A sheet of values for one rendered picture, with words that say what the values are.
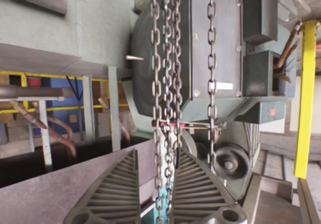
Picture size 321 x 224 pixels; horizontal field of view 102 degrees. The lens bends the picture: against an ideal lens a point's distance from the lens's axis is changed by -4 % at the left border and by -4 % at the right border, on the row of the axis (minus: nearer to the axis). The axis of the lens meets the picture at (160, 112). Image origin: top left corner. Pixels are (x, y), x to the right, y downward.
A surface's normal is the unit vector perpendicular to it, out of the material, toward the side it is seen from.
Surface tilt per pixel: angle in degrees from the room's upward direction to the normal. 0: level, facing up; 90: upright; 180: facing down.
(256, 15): 90
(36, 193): 90
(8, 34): 90
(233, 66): 90
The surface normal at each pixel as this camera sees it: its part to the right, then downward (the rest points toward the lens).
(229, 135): -0.66, 0.08
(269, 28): 0.49, 0.07
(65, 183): 0.76, 0.04
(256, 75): -0.87, 0.07
